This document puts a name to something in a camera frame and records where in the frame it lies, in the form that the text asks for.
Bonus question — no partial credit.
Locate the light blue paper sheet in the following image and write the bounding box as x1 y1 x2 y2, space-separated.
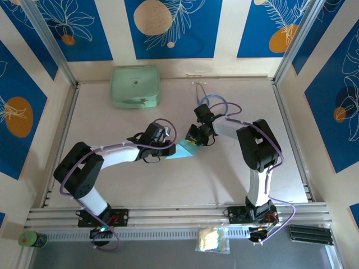
165 138 200 160

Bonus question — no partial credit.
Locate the blue stethoscope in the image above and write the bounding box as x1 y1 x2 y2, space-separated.
191 81 228 113

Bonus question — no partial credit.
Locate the mint green zipper pouch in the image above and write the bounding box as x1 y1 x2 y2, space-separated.
109 66 161 110

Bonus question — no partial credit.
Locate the clear bag with yellow contents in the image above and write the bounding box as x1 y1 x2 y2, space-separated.
195 226 231 254

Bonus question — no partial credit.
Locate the black ribbed block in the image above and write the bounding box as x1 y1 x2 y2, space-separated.
288 224 334 246

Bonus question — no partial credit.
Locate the green can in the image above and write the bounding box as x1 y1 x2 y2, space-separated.
18 231 48 249

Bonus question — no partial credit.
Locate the wide aluminium frame rail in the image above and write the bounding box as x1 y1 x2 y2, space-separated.
24 202 334 228

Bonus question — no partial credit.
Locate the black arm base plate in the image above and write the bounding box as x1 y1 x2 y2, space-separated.
224 206 280 225
76 207 130 228

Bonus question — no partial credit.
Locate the slotted grey cable duct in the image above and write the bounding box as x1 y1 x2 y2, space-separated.
44 226 291 242

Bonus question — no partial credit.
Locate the aluminium table side rail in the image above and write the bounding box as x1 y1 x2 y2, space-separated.
39 84 81 208
271 80 314 203

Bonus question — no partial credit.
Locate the blue floral wall poster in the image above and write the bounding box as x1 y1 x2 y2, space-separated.
124 0 223 60
237 0 312 59
36 0 114 62
0 40 48 180
304 19 359 174

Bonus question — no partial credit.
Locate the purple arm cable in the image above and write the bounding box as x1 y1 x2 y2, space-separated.
60 117 177 252
209 101 297 244

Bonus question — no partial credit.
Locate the black controller board with wires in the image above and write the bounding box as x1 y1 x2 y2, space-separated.
248 223 278 245
89 226 113 248

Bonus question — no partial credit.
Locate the aluminium corner post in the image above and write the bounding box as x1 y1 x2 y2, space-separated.
273 0 329 85
21 0 79 86

